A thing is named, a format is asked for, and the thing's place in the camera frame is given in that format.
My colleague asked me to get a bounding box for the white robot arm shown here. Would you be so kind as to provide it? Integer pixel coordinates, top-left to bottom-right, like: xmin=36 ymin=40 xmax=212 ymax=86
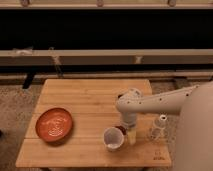
xmin=116 ymin=81 xmax=213 ymax=171

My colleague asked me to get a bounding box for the white cup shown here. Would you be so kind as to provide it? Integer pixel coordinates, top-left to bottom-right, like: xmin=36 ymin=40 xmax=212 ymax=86
xmin=103 ymin=127 xmax=124 ymax=151

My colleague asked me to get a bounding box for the clear plastic bottle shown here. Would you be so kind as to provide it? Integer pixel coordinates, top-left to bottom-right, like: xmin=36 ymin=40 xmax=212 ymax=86
xmin=149 ymin=114 xmax=167 ymax=140

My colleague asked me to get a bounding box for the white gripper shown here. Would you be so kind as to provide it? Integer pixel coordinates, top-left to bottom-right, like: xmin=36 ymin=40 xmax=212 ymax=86
xmin=121 ymin=113 xmax=137 ymax=145

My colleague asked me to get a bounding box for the orange ceramic bowl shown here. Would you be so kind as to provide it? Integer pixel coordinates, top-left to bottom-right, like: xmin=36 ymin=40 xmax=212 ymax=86
xmin=35 ymin=108 xmax=73 ymax=143

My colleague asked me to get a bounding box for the wooden table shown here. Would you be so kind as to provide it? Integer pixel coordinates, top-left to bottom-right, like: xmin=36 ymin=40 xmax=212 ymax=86
xmin=16 ymin=79 xmax=171 ymax=168

